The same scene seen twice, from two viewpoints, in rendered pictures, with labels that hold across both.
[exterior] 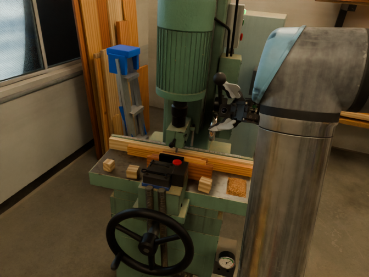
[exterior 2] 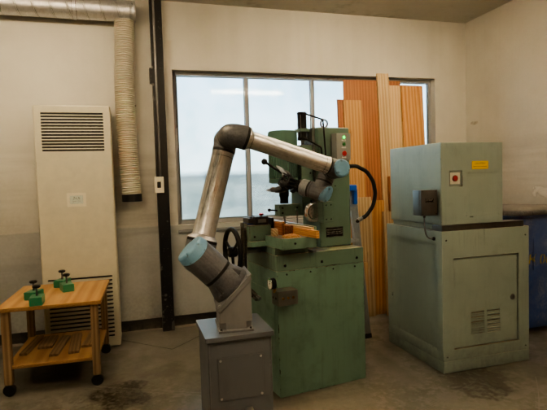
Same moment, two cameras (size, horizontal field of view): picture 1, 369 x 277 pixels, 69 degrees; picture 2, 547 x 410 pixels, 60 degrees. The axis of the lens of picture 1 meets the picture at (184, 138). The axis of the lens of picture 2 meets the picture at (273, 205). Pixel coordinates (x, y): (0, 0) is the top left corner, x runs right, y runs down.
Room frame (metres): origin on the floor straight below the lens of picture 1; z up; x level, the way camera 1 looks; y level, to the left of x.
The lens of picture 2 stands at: (-0.77, -2.30, 1.22)
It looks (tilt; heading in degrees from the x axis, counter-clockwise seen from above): 3 degrees down; 56
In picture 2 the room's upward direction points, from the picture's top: 2 degrees counter-clockwise
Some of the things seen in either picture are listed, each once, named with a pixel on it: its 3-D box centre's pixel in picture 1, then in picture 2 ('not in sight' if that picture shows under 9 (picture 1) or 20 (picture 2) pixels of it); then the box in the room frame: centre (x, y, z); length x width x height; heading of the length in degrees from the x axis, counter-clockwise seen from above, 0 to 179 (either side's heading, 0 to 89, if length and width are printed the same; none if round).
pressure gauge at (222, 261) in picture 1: (226, 260); (272, 285); (0.65, -0.19, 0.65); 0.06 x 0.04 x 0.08; 80
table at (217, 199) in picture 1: (169, 184); (269, 238); (0.80, 0.04, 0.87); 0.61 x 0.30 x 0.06; 80
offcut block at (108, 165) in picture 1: (108, 165); not in sight; (0.82, 0.28, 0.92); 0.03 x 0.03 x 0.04; 75
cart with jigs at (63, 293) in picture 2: not in sight; (60, 324); (-0.20, 1.02, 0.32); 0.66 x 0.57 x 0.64; 70
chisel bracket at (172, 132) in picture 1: (179, 132); (287, 211); (0.92, 0.02, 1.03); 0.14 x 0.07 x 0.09; 170
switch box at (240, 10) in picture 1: (234, 25); (340, 146); (1.19, -0.17, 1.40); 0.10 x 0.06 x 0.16; 170
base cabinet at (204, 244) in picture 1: (175, 232); (304, 318); (1.02, 0.01, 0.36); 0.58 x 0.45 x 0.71; 170
